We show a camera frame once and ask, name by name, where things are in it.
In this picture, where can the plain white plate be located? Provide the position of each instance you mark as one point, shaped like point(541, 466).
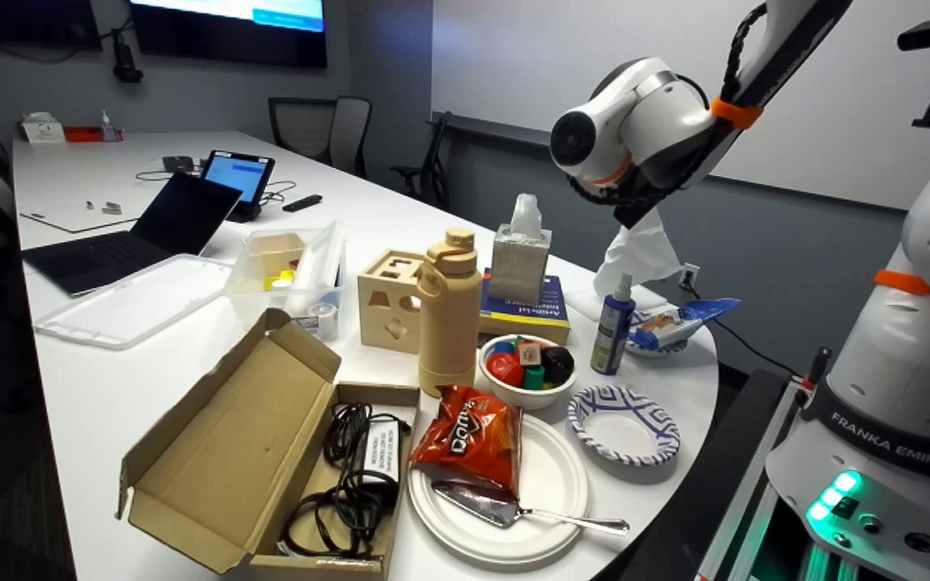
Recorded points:
point(550, 473)

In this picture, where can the white letter cube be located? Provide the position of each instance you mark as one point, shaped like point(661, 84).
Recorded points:
point(532, 348)

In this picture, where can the red flat box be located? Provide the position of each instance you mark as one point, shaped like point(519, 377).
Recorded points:
point(96, 133)

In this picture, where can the dark office chair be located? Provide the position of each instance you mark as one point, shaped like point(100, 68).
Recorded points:
point(423, 173)

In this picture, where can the wall TV screen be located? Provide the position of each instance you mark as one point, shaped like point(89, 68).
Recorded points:
point(227, 34)

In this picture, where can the black slim remote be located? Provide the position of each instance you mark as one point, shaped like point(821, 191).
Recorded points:
point(302, 201)

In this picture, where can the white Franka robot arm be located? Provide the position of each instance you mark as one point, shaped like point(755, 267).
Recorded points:
point(637, 116)

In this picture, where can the black laptop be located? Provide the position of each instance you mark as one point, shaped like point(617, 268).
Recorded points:
point(176, 215)

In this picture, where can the black pouch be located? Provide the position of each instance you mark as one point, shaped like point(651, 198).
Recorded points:
point(179, 167)

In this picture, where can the red Doritos chip bag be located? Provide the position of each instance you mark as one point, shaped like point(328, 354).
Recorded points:
point(471, 438)

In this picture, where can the blue pretzel crisps bag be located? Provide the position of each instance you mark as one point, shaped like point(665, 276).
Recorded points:
point(692, 315)

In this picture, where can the white papers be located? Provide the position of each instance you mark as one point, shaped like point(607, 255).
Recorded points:
point(65, 221)

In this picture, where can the blue white cracker bag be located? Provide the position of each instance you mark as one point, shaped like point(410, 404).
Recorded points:
point(692, 340)

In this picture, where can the open cardboard box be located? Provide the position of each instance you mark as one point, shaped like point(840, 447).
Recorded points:
point(227, 431)

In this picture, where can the black power adapter white label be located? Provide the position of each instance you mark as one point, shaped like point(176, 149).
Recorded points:
point(383, 448)

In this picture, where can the grey mesh office chair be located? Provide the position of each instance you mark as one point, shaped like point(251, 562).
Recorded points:
point(353, 130)
point(305, 127)

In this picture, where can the white cloth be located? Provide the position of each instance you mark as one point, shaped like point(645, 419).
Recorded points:
point(645, 263)

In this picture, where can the green toy block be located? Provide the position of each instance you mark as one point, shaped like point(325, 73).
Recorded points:
point(533, 374)

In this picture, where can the black tablet blue screen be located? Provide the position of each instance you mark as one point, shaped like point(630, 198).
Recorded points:
point(238, 175)

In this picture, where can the blue spray bottle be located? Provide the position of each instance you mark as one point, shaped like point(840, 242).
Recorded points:
point(613, 332)

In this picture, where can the wooden block toy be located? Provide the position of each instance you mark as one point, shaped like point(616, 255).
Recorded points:
point(449, 324)

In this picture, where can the red toy block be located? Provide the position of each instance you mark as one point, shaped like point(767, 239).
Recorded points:
point(504, 368)

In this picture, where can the clear plastic lid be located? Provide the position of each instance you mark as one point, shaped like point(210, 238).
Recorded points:
point(131, 309)

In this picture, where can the black toy block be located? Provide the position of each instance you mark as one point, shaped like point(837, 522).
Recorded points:
point(561, 365)

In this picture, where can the grey tissue box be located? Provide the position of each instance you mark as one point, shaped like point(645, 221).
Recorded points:
point(519, 263)

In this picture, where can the black webcam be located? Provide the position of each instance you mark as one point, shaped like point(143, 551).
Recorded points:
point(126, 58)

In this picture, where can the white tissue pack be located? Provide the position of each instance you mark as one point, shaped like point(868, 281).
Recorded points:
point(45, 130)

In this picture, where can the white bowl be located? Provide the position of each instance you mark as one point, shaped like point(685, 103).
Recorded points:
point(532, 396)

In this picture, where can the clear plastic container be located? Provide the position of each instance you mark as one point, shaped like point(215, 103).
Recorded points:
point(272, 263)

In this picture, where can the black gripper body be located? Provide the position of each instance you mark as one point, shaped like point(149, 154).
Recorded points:
point(637, 205)

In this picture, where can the blue Artificial Intelligence book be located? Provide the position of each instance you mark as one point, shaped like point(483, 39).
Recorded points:
point(526, 318)

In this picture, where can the blue patterned paper plate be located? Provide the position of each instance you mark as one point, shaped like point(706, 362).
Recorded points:
point(627, 431)

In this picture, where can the wooden shape sorter box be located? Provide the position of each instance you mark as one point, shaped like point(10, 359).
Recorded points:
point(387, 301)

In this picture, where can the metal spoon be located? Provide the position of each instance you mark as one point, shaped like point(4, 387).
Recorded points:
point(487, 503)

